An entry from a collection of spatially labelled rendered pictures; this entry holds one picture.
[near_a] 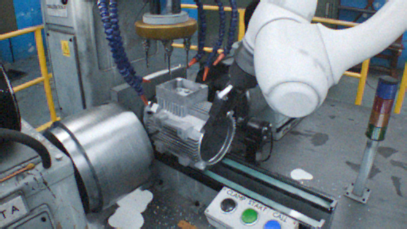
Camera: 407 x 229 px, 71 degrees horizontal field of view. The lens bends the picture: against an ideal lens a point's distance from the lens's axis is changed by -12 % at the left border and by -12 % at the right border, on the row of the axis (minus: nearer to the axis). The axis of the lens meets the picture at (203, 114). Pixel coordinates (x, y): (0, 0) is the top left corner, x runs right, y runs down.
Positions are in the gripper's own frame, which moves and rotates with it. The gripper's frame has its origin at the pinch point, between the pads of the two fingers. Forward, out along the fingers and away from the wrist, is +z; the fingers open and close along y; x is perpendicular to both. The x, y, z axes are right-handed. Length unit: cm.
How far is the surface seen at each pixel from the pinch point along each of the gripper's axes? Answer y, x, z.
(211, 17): -288, -183, 143
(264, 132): -17.6, 9.2, 4.5
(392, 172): -58, 53, 4
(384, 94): -33.1, 26.9, -24.2
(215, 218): 22.5, 18.6, -4.6
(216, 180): 0.6, 10.5, 14.3
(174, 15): -4.4, -27.6, -13.2
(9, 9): -123, -473, 290
